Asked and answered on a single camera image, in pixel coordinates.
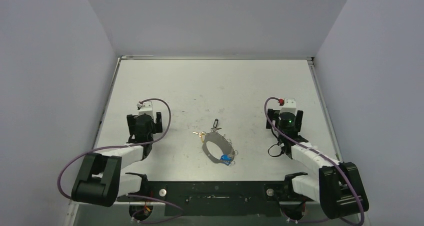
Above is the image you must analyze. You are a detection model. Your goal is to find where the solid blue key tag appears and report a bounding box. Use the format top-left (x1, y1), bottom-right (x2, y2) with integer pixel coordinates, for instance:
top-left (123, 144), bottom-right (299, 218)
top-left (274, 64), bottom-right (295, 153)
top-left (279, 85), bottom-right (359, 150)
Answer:
top-left (220, 155), bottom-right (232, 164)

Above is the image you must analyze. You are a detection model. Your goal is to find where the perforated metal key plate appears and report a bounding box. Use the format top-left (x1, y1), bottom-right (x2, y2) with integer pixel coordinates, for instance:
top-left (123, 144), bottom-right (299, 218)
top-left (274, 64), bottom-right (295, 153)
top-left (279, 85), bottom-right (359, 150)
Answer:
top-left (202, 132), bottom-right (238, 166)

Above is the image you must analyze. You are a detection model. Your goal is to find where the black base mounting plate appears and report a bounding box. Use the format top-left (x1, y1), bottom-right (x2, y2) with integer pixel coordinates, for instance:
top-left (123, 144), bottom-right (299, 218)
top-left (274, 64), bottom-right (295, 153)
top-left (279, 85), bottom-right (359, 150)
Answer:
top-left (115, 181), bottom-right (316, 218)

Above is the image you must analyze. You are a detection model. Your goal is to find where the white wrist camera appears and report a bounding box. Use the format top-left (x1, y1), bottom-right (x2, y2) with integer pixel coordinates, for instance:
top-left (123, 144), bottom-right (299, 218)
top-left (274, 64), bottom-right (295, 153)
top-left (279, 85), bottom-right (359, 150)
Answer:
top-left (278, 98), bottom-right (297, 114)
top-left (136, 101), bottom-right (154, 118)

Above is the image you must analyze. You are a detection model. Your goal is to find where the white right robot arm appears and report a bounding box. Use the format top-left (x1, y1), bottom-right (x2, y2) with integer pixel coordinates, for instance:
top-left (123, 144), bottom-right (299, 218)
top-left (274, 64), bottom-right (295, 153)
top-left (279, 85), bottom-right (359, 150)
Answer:
top-left (264, 107), bottom-right (370, 224)

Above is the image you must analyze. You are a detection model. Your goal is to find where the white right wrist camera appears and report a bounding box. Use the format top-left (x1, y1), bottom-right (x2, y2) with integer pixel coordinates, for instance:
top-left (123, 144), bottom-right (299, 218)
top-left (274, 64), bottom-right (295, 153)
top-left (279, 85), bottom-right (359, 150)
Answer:
top-left (278, 98), bottom-right (297, 114)

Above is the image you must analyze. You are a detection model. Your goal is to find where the black key tag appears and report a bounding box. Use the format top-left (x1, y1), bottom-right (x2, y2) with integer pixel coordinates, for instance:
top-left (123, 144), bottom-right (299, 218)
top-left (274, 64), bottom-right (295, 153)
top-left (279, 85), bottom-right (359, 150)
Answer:
top-left (213, 118), bottom-right (219, 128)

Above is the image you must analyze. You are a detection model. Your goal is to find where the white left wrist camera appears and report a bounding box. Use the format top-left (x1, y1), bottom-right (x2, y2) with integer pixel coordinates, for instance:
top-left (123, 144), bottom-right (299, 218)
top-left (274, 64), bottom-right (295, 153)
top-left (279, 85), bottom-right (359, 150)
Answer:
top-left (136, 101), bottom-right (154, 118)

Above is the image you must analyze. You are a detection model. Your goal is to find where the yellow key tag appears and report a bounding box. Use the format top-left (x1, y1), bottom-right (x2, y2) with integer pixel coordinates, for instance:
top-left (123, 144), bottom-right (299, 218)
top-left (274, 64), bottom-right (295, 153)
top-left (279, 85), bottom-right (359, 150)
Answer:
top-left (198, 132), bottom-right (206, 143)

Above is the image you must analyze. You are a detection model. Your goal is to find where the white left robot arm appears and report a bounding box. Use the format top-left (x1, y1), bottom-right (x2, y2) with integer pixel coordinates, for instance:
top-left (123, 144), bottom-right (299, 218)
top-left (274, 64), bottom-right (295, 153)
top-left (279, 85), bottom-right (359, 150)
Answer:
top-left (71, 112), bottom-right (163, 207)

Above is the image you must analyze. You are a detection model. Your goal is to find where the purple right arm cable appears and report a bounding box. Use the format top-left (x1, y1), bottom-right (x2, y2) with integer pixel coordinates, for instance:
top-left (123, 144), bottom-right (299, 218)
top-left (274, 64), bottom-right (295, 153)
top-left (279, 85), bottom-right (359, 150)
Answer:
top-left (263, 97), bottom-right (366, 226)

